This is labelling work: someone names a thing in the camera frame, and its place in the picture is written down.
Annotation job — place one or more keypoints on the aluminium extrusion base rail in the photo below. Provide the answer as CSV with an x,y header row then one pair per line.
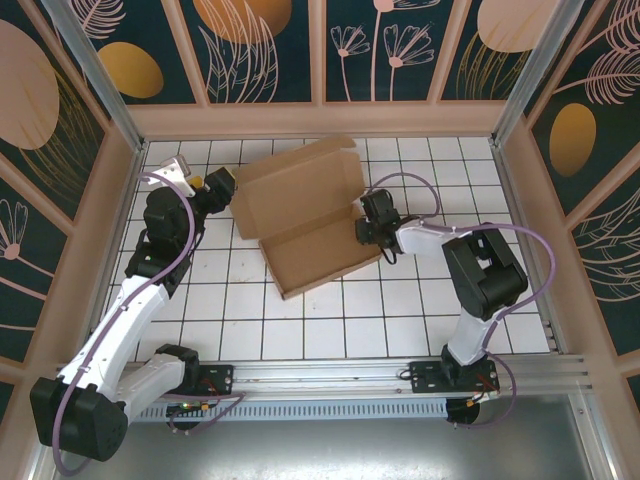
x,y
325,372

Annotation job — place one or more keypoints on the grey metal sheet panel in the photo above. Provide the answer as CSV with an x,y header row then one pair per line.
x,y
325,450

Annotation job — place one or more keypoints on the aluminium frame post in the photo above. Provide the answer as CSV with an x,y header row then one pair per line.
x,y
520,100
99,80

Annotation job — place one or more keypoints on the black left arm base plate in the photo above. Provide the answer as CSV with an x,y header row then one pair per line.
x,y
220,372

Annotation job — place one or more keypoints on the brown cardboard paper box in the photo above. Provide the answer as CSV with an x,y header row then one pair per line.
x,y
300,200

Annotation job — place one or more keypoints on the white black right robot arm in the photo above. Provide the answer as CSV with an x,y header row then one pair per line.
x,y
470,335

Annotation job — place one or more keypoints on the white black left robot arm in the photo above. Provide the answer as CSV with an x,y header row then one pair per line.
x,y
132,325

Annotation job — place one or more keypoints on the small green circuit board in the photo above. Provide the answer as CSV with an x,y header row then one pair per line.
x,y
190,407

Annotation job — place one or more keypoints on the thin aluminium side rail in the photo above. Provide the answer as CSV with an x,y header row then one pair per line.
x,y
514,200

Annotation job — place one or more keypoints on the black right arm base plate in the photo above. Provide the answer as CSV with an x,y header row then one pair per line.
x,y
425,375

